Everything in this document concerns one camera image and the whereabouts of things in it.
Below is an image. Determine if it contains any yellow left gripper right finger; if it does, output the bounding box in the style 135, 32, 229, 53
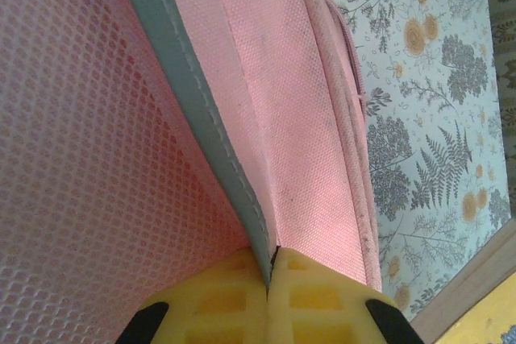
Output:
265, 246, 424, 344

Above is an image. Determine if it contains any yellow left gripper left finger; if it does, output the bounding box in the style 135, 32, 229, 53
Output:
116, 247, 270, 344

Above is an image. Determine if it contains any pink student backpack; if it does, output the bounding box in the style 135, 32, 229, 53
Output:
0, 0, 382, 344

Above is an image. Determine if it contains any floral tablecloth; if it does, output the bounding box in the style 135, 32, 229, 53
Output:
310, 0, 516, 321

